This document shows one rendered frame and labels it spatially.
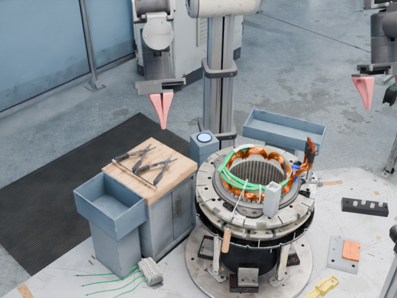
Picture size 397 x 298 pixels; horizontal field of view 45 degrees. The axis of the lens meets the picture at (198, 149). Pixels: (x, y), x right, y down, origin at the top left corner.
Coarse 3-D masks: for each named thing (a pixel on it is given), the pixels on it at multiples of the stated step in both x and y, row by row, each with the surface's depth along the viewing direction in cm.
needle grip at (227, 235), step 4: (224, 232) 120; (228, 232) 120; (224, 236) 120; (228, 236) 120; (224, 240) 120; (228, 240) 120; (224, 244) 121; (228, 244) 121; (224, 248) 121; (228, 248) 122
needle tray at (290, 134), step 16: (256, 112) 162; (256, 128) 153; (272, 128) 160; (288, 128) 160; (304, 128) 158; (320, 128) 156; (272, 144) 156; (288, 144) 152; (304, 144) 149; (320, 144) 147
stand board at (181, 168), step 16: (144, 144) 147; (160, 144) 147; (128, 160) 141; (144, 160) 141; (160, 160) 141; (176, 160) 141; (192, 160) 141; (112, 176) 135; (128, 176) 135; (144, 176) 135; (176, 176) 135; (144, 192) 130; (160, 192) 131
